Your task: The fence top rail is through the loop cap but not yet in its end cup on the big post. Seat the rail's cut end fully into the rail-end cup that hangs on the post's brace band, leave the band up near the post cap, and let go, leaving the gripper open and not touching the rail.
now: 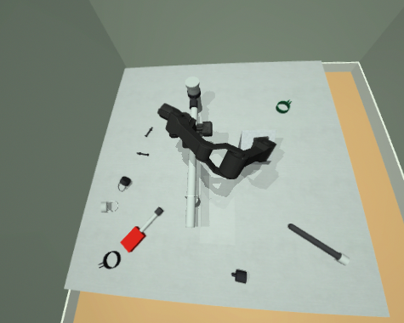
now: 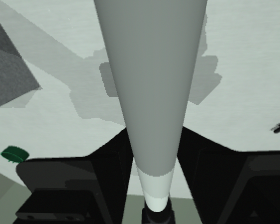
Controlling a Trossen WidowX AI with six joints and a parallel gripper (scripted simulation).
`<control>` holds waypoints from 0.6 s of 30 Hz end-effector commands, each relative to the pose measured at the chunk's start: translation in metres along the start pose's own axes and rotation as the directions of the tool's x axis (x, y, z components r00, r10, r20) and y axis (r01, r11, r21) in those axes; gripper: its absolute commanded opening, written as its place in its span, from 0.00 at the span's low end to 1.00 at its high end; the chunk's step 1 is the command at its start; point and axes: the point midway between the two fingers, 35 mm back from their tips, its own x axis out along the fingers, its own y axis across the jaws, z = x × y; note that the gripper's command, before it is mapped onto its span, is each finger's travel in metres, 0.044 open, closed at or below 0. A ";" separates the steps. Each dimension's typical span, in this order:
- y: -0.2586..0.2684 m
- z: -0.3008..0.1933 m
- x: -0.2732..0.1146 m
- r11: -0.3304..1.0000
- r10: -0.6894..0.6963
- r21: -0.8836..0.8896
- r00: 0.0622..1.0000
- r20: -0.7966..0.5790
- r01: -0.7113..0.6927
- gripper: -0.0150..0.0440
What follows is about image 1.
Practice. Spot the black metal ring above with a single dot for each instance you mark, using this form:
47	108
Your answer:
105	257

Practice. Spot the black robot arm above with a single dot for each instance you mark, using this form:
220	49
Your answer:
181	124

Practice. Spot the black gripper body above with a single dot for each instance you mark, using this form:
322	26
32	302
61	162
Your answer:
206	128

